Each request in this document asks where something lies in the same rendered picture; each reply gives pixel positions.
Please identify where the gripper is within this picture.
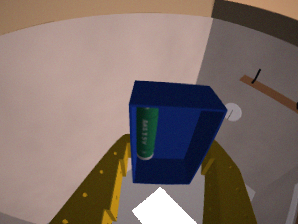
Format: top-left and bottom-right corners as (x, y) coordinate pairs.
(49, 134), (257, 224)

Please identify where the blue box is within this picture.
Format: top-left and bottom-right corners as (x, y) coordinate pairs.
(129, 80), (228, 185)

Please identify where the green aaa battery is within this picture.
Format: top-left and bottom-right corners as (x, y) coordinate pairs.
(136, 107), (159, 160)

